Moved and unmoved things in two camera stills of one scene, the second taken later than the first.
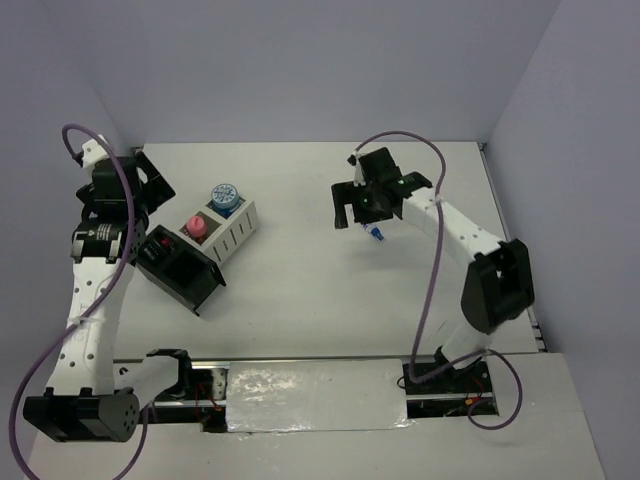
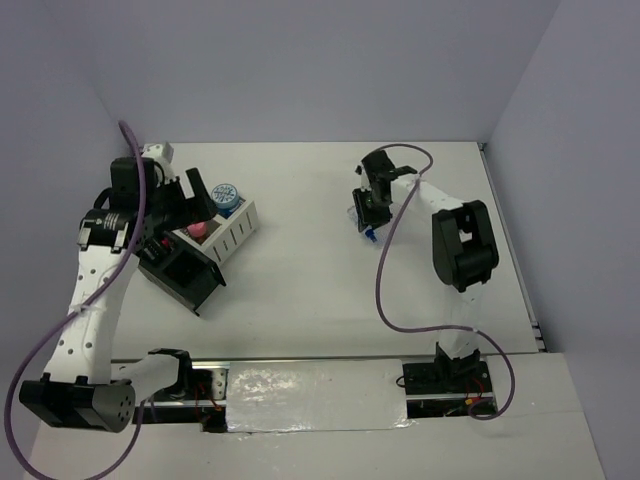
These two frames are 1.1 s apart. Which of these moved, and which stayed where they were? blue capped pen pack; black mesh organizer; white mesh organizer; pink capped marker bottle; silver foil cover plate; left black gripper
Moved: left black gripper; blue capped pen pack
Stayed: silver foil cover plate; white mesh organizer; black mesh organizer; pink capped marker bottle
